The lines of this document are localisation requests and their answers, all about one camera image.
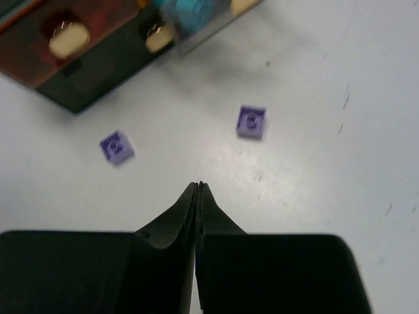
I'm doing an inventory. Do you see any teal orange drawer cabinet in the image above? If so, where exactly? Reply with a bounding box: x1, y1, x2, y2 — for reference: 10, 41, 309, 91
1, 0, 173, 113

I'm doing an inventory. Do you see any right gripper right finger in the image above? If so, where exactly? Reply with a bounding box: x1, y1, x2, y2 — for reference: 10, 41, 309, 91
193, 181, 374, 314

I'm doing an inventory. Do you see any large teal lego brick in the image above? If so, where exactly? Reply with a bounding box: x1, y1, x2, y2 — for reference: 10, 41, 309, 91
174, 0, 215, 37

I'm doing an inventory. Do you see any clear drawer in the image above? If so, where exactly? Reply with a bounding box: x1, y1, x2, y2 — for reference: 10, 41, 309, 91
160, 0, 260, 56

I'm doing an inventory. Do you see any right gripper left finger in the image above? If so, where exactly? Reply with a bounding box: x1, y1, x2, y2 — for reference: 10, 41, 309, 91
1, 183, 196, 313

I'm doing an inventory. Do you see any purple lego brick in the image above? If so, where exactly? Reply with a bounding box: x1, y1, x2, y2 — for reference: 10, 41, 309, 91
236, 105, 266, 139
100, 130, 135, 166

